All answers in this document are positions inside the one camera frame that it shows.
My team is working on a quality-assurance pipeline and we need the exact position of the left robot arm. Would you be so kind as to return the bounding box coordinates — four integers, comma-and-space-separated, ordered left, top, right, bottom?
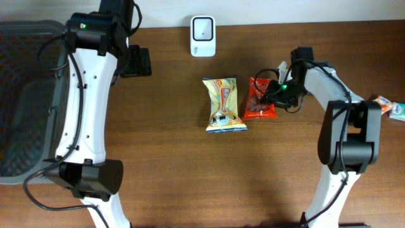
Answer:
43, 1, 152, 227

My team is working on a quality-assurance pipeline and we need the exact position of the orange Kleenex tissue pack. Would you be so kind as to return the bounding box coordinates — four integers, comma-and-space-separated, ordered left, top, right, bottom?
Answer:
374, 96, 394, 114

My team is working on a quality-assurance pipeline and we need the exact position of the yellow snack bag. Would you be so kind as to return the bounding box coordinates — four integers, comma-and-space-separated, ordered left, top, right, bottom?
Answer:
202, 76, 247, 134

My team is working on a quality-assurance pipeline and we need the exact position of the grey plastic mesh basket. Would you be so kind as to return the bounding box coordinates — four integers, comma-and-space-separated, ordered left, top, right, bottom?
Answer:
1, 20, 70, 185

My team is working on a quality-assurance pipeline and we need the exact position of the left black cable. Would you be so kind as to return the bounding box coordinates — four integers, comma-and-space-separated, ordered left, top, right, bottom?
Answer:
22, 2, 143, 228

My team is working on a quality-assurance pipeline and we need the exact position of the white barcode scanner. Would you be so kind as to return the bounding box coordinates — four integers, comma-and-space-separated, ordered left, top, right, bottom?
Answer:
190, 15, 216, 58

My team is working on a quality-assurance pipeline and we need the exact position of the green Kleenex tissue pack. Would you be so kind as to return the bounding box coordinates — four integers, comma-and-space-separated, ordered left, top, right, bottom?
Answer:
389, 102, 405, 122

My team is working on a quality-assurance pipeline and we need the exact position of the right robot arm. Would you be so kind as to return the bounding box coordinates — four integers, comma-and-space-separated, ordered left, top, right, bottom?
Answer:
262, 47, 382, 227

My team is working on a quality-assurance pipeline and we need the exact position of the red candy packet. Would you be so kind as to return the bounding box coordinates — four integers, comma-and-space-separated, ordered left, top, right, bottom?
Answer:
242, 77, 278, 120

